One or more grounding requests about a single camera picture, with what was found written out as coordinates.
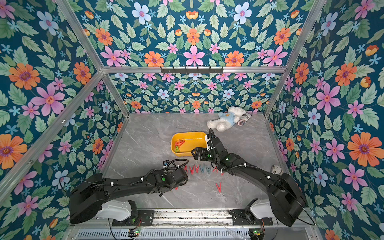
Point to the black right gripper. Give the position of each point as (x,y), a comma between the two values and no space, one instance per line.
(208,150)

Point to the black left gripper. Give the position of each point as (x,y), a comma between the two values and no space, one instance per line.
(181,184)

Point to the teal clothespin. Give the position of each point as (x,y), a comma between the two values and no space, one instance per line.
(202,168)
(208,168)

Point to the yellow plastic storage box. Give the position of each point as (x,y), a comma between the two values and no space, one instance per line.
(193,140)

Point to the red clothespin second row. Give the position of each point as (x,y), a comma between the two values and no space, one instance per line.
(219,187)

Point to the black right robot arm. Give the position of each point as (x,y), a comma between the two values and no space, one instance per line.
(286,199)

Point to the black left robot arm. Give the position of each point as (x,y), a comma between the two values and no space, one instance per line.
(87,198)

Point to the pile of clothespins in box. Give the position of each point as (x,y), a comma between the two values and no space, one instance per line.
(178,145)

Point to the white teddy bear blue shirt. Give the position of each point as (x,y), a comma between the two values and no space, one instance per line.
(226,120)

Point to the patterned pouch near bear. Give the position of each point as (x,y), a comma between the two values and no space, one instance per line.
(243,119)

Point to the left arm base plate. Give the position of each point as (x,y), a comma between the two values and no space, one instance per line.
(140,218)

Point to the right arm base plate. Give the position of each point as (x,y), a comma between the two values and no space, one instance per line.
(243,217)

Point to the black hook rail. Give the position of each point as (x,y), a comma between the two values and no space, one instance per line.
(192,70)

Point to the aluminium front rail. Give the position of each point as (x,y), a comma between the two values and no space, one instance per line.
(185,217)

